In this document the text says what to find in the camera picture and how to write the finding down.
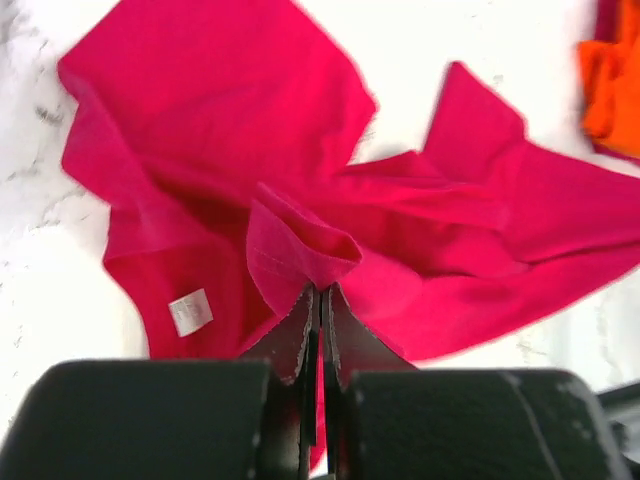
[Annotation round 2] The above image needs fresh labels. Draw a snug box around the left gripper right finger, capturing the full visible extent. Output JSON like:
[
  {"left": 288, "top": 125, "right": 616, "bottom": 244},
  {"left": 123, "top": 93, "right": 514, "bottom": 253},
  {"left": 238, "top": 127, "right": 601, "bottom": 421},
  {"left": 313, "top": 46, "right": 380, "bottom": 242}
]
[{"left": 320, "top": 285, "right": 633, "bottom": 479}]

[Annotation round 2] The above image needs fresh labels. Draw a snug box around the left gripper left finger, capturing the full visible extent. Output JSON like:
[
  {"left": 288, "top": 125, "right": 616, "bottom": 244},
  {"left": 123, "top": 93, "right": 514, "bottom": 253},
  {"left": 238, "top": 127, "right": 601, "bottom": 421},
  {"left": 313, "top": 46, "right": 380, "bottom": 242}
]
[{"left": 1, "top": 287, "right": 320, "bottom": 479}]

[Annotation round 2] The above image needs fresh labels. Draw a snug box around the orange folded t shirt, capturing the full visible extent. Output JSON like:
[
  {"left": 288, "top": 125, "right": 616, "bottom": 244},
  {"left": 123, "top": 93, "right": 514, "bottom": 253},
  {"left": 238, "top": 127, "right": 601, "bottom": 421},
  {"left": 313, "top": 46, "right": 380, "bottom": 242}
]
[{"left": 577, "top": 1, "right": 639, "bottom": 159}]

